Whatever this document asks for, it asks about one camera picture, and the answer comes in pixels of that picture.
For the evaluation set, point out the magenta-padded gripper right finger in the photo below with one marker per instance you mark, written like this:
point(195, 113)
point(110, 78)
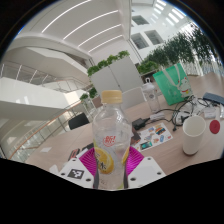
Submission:
point(148, 171)

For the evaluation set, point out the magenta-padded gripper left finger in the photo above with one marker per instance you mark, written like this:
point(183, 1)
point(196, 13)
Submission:
point(76, 173)

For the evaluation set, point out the clear bottle with yellow cap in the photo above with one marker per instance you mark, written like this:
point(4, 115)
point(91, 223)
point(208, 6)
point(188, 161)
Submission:
point(111, 133)

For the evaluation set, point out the red and black small device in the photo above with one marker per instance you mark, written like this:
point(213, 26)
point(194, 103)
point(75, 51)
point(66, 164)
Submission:
point(74, 154)

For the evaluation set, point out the colourful sticker sheet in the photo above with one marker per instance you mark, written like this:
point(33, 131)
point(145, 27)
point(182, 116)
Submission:
point(155, 136)

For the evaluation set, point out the black power adapter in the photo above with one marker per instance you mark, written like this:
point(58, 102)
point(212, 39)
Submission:
point(140, 123)

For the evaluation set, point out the black chair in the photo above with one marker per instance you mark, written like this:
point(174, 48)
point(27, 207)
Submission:
point(79, 120)

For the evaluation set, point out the white power adapter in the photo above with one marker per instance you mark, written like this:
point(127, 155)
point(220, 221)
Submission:
point(156, 116)

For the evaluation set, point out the white mug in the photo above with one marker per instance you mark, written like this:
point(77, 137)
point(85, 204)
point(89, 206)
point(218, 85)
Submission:
point(193, 135)

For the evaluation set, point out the white power strip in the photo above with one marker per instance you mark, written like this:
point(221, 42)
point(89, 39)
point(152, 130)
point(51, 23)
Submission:
point(188, 114)

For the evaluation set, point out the clear shaker bottle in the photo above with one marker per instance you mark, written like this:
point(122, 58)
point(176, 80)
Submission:
point(151, 98)

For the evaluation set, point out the brown planter with plants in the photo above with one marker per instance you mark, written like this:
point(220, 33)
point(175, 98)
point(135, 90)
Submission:
point(88, 96)

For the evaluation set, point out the white paper packet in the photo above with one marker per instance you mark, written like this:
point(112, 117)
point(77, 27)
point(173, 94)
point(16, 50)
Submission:
point(210, 112)

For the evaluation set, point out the green tote bag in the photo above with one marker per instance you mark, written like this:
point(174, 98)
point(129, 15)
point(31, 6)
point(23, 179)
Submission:
point(173, 83)

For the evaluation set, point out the dark blue keyboard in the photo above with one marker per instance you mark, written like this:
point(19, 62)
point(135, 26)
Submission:
point(214, 98)

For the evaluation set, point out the white cabinet with plants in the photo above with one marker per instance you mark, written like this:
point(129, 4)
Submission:
point(115, 78)

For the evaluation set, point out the green hedge plants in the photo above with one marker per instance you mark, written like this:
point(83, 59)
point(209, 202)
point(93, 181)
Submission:
point(180, 48)

